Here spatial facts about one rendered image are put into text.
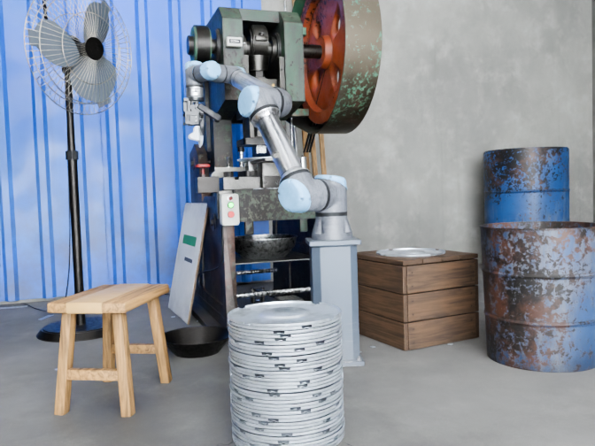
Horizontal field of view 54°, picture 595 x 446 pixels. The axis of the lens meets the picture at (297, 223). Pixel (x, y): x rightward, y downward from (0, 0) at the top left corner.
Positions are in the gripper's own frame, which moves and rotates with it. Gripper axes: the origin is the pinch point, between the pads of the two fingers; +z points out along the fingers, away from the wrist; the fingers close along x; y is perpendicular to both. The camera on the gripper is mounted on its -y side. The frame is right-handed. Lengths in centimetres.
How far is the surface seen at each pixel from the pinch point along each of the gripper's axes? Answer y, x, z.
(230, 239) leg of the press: -9.7, 7.1, 41.6
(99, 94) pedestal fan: 41, -30, -26
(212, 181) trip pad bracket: -3.7, 3.1, 16.4
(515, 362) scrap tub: -88, 94, 82
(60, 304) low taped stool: 56, 77, 52
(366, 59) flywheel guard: -72, 16, -36
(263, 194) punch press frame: -26.9, 1.1, 22.5
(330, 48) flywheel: -69, -15, -49
